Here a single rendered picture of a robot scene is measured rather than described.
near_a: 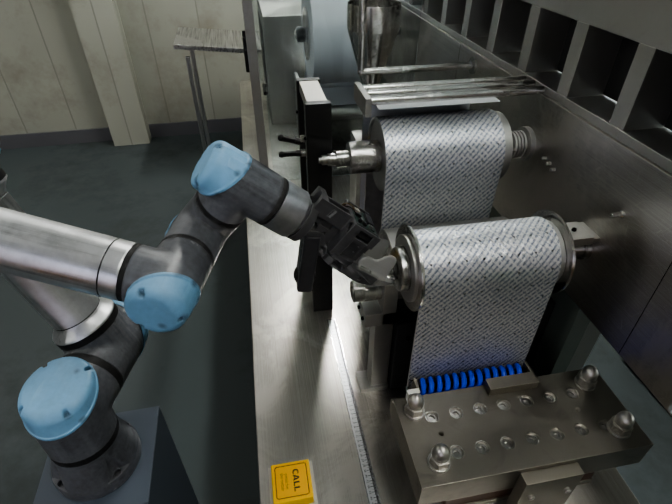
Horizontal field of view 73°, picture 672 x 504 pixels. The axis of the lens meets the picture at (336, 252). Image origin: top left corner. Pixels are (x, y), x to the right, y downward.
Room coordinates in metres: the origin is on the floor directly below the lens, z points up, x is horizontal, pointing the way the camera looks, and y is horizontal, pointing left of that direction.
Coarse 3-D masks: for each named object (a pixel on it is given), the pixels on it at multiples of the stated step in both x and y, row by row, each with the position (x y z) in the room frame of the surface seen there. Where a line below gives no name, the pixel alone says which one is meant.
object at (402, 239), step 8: (552, 224) 0.64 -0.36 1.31; (400, 240) 0.62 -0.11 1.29; (408, 240) 0.59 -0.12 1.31; (560, 240) 0.60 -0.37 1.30; (408, 248) 0.58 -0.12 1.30; (416, 264) 0.55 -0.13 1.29; (416, 272) 0.54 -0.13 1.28; (560, 272) 0.58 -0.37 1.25; (416, 280) 0.54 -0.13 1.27; (416, 288) 0.53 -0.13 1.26; (408, 296) 0.55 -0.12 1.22; (416, 296) 0.54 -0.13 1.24
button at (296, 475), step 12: (276, 468) 0.41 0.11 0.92; (288, 468) 0.41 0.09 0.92; (300, 468) 0.41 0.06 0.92; (276, 480) 0.39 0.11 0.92; (288, 480) 0.39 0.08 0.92; (300, 480) 0.39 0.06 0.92; (276, 492) 0.37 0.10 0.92; (288, 492) 0.37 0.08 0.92; (300, 492) 0.37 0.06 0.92; (312, 492) 0.37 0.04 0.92
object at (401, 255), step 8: (400, 248) 0.60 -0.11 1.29; (400, 256) 0.58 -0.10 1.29; (408, 256) 0.58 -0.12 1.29; (400, 264) 0.57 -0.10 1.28; (408, 264) 0.56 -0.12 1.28; (392, 272) 0.60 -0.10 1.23; (400, 272) 0.56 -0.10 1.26; (408, 272) 0.56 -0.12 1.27; (400, 280) 0.56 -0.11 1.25; (408, 280) 0.55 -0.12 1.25; (400, 288) 0.56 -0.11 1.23; (408, 288) 0.55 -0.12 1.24
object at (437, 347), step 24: (528, 312) 0.57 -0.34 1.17; (432, 336) 0.53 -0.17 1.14; (456, 336) 0.54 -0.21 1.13; (480, 336) 0.55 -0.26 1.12; (504, 336) 0.56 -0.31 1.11; (528, 336) 0.57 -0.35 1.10; (432, 360) 0.54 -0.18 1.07; (456, 360) 0.54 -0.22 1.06; (480, 360) 0.55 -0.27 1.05; (504, 360) 0.56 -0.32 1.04; (408, 384) 0.53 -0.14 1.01
